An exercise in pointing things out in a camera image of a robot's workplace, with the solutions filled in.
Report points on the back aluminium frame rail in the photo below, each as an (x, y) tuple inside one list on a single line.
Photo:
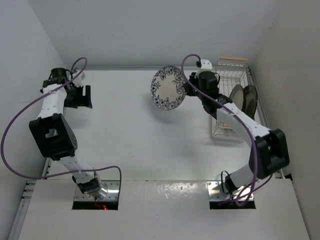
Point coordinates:
[(121, 68)]

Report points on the checkered rim dark plate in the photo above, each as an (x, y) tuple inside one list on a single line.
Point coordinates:
[(250, 101)]

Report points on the brown rim cream plate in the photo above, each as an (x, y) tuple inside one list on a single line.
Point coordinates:
[(237, 96)]

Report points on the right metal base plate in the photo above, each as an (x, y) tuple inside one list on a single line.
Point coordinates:
[(221, 201)]

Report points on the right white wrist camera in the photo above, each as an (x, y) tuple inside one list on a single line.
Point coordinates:
[(204, 65)]

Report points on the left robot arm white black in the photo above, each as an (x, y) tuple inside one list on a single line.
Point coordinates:
[(54, 136)]

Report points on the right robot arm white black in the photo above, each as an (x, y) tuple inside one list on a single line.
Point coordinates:
[(223, 109)]

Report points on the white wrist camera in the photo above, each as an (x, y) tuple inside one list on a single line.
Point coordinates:
[(79, 79), (204, 65)]

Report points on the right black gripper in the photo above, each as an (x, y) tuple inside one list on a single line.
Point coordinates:
[(192, 79)]

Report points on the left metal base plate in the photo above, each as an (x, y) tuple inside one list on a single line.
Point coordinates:
[(109, 202)]

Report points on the blue floral plate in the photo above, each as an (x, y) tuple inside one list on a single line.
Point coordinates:
[(167, 88)]

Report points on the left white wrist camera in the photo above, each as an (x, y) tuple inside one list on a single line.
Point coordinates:
[(79, 79)]

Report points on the metal base plate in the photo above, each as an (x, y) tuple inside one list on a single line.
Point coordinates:
[(109, 202), (221, 201)]

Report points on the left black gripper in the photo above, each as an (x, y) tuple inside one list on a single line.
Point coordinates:
[(84, 101)]

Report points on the left aluminium frame rail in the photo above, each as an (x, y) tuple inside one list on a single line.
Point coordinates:
[(30, 183)]

